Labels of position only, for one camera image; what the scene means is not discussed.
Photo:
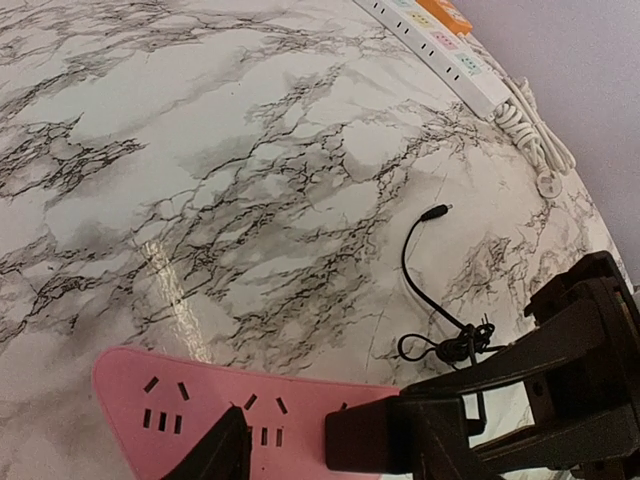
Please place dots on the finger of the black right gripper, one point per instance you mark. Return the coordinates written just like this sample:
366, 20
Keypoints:
424, 429

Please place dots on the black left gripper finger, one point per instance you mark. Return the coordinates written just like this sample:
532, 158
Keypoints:
223, 453

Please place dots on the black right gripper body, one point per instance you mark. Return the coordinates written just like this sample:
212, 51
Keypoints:
584, 395

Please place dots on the pink triangular power strip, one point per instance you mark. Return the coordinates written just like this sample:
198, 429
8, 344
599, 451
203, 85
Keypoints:
159, 407

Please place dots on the white multicolour power strip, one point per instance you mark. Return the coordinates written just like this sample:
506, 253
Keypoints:
445, 54

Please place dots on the orange power strip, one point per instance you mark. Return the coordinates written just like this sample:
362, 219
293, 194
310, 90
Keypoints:
447, 13

